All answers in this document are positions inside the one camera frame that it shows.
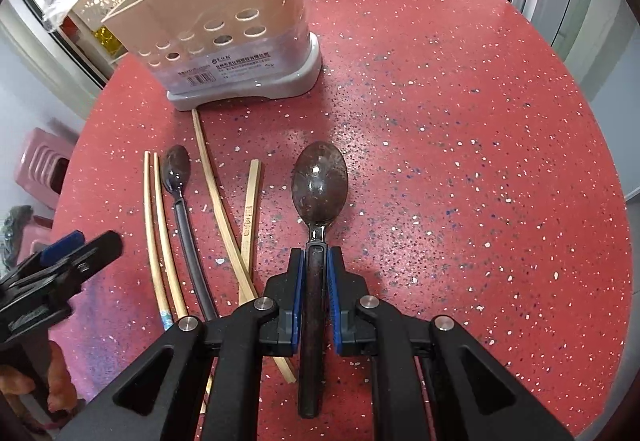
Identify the bamboo chopstick four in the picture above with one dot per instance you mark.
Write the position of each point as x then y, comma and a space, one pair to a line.
249, 216

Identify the bamboo chopstick three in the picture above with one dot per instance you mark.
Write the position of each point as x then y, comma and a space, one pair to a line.
247, 291

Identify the large dark brown spoon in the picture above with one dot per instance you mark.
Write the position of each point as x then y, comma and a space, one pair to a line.
319, 192

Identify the pink plastic stool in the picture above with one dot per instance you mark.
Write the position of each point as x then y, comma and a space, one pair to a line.
42, 167

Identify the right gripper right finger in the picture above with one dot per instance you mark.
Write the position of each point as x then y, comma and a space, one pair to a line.
431, 379

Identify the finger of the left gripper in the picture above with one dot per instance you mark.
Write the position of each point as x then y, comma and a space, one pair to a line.
45, 255
86, 261

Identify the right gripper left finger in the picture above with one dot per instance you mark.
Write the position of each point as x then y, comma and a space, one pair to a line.
199, 380

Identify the beige utensil holder caddy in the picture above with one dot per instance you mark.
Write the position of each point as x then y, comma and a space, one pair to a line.
203, 51

